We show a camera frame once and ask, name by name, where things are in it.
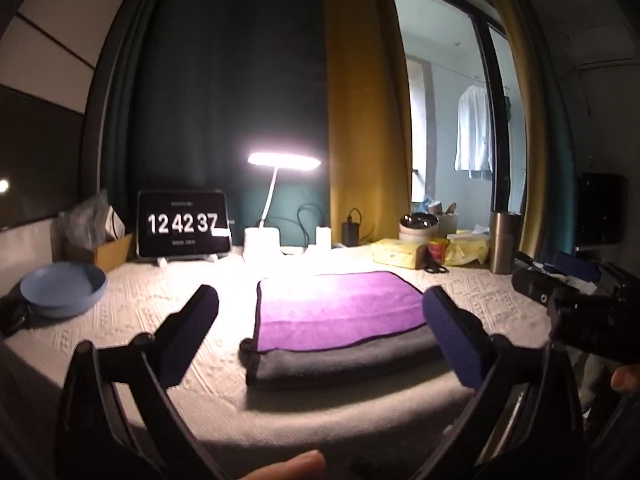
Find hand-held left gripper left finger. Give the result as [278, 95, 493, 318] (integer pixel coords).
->
[55, 284, 227, 480]

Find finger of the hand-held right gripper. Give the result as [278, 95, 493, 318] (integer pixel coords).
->
[552, 251, 601, 285]

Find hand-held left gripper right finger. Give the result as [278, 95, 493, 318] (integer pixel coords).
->
[414, 286, 584, 480]

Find grey towel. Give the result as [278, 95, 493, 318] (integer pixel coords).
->
[238, 327, 453, 392]

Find purple towel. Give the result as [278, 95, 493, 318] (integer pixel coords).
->
[253, 271, 437, 354]

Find person's right hand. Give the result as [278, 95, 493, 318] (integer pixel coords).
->
[611, 365, 640, 397]

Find person's left hand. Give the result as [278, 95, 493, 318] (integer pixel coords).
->
[239, 450, 327, 480]

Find white textured tablecloth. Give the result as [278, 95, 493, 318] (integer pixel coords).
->
[0, 246, 568, 463]

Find white tablet stand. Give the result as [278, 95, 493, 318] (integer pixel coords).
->
[154, 252, 222, 268]

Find metal tumbler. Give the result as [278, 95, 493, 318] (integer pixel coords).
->
[488, 209, 521, 275]

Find black scissors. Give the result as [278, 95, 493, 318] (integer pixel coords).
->
[421, 249, 451, 275]

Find red container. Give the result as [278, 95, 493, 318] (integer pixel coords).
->
[428, 237, 450, 265]

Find yellow tissue pack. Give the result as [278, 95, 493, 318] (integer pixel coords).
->
[370, 238, 432, 270]
[444, 230, 491, 267]

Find tablet with clock display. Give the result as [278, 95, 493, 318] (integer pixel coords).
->
[136, 188, 234, 259]

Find cardboard box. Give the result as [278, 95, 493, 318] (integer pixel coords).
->
[95, 232, 135, 274]

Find dark green curtain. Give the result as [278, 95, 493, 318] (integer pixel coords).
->
[97, 0, 332, 258]
[522, 0, 578, 257]

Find white desk lamp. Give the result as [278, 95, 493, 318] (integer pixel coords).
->
[243, 151, 322, 264]

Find dark ceramic bowl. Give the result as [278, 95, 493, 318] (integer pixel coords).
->
[398, 212, 442, 242]

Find grey storage box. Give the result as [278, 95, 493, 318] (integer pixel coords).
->
[436, 201, 460, 235]

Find blue bowl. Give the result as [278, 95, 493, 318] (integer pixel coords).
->
[19, 261, 109, 320]

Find yellow curtain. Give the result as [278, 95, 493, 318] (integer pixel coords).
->
[319, 0, 417, 250]
[477, 0, 551, 257]

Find black power adapter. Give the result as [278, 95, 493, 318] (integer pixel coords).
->
[342, 208, 362, 247]

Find clear plastic bag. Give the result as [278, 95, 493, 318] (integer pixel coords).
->
[58, 190, 127, 264]

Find white hanging shirt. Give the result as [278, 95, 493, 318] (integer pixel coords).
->
[453, 84, 496, 179]

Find dark object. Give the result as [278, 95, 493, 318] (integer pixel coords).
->
[0, 294, 32, 339]

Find black cable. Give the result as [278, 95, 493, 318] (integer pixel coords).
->
[280, 203, 327, 255]

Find black door frame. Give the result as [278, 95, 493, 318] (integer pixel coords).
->
[469, 10, 507, 213]

